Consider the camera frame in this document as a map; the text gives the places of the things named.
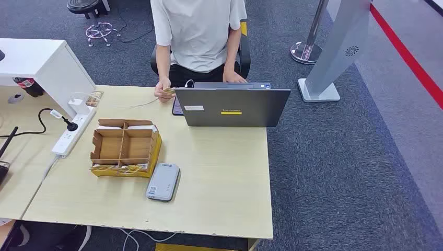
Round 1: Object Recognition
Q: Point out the cola bottle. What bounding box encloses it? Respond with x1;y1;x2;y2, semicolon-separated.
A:
13;77;45;98

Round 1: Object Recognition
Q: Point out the grey card reader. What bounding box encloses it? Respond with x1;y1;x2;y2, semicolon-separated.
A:
145;163;181;202

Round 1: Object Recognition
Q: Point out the black stool with chrome base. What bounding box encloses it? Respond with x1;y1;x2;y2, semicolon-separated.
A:
66;0;122;48

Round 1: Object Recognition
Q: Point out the grey kiosk stand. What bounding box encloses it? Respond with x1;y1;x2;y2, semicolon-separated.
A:
297;0;372;104

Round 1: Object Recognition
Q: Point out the white power strip cable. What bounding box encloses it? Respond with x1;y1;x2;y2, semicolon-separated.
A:
41;156;61;181

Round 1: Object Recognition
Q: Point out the grey desk grommet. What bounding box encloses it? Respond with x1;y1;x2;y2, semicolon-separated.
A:
7;92;26;105

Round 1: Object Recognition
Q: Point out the cardboard divider box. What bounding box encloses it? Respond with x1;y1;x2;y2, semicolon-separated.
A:
89;118;162;178

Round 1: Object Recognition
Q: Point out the card in clear sleeve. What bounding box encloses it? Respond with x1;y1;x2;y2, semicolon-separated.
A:
86;91;104;107

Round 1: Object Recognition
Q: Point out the white cable under desk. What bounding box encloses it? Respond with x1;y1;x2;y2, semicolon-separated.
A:
77;225;177;251

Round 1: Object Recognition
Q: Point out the black smartphone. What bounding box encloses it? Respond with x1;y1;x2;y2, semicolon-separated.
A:
171;96;184;117

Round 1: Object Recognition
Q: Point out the black floor cable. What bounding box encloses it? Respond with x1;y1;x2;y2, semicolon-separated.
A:
115;7;155;44

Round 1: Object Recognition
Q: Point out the black plug with cable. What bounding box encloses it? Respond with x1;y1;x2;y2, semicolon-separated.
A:
0;108;79;138

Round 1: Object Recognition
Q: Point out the person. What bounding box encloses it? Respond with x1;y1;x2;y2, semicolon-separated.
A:
149;0;248;104

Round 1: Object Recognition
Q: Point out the grey Lenovo laptop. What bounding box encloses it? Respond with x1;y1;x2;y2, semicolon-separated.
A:
174;82;292;128

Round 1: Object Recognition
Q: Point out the white card stack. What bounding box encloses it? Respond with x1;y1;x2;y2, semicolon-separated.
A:
98;124;158;133

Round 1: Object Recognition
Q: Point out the black router with antenna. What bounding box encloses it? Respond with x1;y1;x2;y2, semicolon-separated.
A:
0;126;19;186

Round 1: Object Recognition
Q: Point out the white charger adapter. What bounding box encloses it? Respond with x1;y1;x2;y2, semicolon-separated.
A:
67;98;90;115

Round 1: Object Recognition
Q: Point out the yellow object under desk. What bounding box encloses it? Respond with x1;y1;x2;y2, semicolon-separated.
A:
155;242;250;251

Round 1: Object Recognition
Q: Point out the person's left hand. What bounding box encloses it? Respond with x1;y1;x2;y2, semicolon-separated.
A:
222;69;247;84

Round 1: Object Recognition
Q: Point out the chrome stanchion post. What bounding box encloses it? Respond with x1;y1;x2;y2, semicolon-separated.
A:
290;0;330;65

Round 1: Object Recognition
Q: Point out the yellow key card stack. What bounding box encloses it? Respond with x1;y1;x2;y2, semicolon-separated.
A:
90;165;149;174

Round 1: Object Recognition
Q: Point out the white power strip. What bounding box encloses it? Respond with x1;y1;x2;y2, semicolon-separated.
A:
51;105;97;158

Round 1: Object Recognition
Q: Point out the white cabinet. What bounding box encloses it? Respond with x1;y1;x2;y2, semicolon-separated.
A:
0;38;97;119

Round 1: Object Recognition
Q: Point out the person's right hand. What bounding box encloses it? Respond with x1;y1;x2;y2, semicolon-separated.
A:
154;76;176;104

